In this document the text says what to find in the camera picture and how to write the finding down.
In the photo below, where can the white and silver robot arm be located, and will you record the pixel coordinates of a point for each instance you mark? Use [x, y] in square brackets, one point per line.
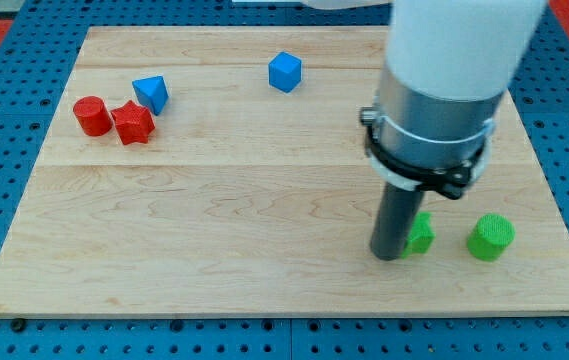
[447, 64]

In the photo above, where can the blue cube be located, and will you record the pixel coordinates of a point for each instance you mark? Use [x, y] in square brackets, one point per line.
[285, 72]

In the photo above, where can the light wooden board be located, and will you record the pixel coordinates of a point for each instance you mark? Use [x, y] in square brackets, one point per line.
[249, 202]

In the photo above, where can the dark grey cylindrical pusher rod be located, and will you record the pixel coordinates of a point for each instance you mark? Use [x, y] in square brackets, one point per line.
[396, 214]

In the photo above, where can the green star block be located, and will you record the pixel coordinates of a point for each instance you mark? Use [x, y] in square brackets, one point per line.
[421, 235]

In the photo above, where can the blue triangular prism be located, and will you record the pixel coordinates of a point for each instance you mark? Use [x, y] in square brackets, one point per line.
[152, 93]

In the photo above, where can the red star block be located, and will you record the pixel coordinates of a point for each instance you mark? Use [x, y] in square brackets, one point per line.
[133, 123]

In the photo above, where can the red cylinder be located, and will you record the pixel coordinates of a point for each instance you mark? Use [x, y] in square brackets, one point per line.
[92, 116]

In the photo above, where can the green cylinder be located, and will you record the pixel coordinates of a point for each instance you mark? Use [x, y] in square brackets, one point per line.
[490, 237]

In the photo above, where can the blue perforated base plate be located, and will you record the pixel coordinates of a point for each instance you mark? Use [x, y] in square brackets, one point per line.
[36, 58]

